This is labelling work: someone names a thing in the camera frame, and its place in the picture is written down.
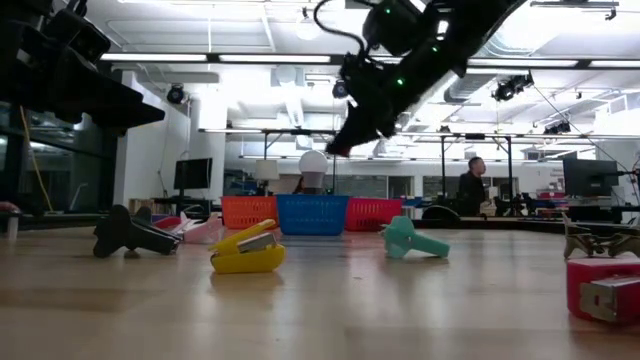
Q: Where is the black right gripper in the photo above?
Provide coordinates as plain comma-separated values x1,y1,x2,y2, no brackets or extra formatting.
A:
327,47,454,157

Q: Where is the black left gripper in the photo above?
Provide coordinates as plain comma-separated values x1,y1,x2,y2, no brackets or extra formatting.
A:
0,0,166,127

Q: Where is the dark staple remover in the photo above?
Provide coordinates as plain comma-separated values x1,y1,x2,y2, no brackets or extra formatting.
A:
92,203,182,259

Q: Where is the pink staple remover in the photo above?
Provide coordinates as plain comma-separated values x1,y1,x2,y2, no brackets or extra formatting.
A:
177,211,225,245

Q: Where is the silver staple remover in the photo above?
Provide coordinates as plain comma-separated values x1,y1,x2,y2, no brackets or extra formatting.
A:
563,213,640,261

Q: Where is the small yellow stapler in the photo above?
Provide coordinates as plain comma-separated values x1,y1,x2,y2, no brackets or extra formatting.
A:
208,218,287,275

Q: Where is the long ceiling light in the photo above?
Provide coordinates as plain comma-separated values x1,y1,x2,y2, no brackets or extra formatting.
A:
99,53,209,63
218,53,332,64
467,58,580,68

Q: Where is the white light bulb on base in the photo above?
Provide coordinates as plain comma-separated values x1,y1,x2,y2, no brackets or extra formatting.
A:
298,149,330,196

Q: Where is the red plastic basket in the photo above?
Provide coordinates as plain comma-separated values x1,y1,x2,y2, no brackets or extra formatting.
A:
344,197,405,233

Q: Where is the black computer monitor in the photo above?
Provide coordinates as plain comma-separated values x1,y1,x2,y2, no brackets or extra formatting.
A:
562,158,620,198
173,157,214,192

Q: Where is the blue plastic basket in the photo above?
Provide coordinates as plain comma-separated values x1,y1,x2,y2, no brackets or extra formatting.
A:
275,194,350,237

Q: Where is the white lamp shade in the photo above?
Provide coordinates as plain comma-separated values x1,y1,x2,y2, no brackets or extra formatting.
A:
254,159,280,182

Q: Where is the round pendant lamp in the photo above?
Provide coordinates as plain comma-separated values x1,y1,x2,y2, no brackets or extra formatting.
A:
293,5,322,42

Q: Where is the person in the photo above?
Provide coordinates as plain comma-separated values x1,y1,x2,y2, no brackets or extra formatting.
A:
457,156,489,219

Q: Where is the orange plastic basket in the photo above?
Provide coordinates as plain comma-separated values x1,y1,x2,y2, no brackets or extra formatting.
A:
220,195,279,231

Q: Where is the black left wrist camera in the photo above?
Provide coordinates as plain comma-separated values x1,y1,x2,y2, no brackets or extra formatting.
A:
42,7,112,65

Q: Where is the yellow cord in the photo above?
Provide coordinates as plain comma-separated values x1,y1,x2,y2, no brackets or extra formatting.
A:
18,105,54,211

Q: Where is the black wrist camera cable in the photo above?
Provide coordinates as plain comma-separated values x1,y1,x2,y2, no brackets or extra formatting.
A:
313,0,371,57

